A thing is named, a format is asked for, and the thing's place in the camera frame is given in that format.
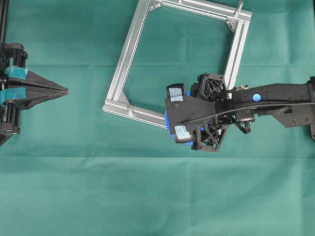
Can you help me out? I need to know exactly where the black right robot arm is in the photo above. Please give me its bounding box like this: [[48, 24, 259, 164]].
[[190, 73, 315, 152]]

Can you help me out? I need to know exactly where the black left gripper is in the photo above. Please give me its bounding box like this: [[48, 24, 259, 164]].
[[0, 43, 68, 134]]

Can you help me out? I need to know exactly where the blue plastic spur gear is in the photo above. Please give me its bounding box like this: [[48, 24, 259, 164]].
[[164, 90, 205, 148]]

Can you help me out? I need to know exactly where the steel shaft far corner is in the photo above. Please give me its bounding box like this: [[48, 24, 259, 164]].
[[234, 0, 244, 18]]

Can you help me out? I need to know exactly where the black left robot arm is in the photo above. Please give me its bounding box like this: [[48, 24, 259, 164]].
[[0, 0, 68, 143]]

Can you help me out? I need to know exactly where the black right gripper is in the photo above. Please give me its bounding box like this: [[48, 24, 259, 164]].
[[190, 73, 253, 152]]

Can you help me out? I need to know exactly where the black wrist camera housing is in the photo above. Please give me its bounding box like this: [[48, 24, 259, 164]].
[[164, 83, 216, 143]]

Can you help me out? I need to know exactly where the green table cloth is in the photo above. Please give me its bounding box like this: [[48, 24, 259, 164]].
[[0, 0, 315, 236]]

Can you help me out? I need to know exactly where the black camera cable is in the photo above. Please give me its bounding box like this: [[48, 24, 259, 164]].
[[178, 99, 315, 127]]

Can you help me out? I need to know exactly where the square aluminium extrusion frame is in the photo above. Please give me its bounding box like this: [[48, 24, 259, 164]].
[[102, 0, 252, 129]]

